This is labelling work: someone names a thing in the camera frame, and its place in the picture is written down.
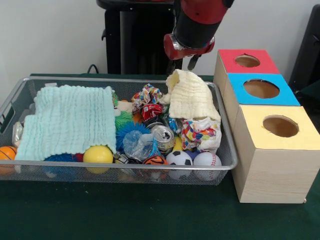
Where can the blue spiky rubber ball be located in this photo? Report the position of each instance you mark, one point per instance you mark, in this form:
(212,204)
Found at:
(125,132)

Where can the black chair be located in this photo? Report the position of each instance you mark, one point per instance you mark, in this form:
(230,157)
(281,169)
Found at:
(307,50)

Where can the cream muslin cloth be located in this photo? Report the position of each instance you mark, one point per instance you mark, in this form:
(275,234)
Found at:
(190,100)

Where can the crushed silver drink can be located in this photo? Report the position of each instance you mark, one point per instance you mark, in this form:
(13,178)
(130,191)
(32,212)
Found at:
(162,135)

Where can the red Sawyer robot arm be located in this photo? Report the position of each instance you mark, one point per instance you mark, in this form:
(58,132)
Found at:
(200,15)

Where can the crumpled clear plastic bottle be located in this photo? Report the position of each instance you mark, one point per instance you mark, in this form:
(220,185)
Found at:
(135,145)

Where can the small soccer ball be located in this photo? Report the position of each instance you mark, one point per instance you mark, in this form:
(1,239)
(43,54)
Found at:
(178,157)

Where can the yellow foam ball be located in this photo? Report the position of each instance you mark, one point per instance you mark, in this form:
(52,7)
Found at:
(97,155)

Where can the light blue muslin cloth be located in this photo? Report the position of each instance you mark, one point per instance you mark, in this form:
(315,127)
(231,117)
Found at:
(67,120)

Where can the small orange basketball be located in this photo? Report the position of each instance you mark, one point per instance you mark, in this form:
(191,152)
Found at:
(7,153)

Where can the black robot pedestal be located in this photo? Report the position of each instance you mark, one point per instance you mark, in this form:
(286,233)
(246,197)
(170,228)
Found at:
(140,37)

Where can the crumpled white colourful-dotted wrapper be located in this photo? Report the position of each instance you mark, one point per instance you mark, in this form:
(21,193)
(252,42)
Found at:
(200,135)

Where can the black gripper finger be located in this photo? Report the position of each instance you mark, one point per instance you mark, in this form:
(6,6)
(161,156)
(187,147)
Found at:
(172,66)
(193,63)

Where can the small white baseball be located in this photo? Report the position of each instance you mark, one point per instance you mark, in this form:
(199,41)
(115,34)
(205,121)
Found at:
(207,160)

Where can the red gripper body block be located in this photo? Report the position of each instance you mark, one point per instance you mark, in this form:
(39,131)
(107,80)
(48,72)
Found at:
(185,53)

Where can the orange tiger-striped soft toy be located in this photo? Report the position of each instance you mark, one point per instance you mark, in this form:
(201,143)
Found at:
(156,160)

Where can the wooden box with three holes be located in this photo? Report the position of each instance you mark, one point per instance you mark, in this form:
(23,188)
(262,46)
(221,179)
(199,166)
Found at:
(275,175)

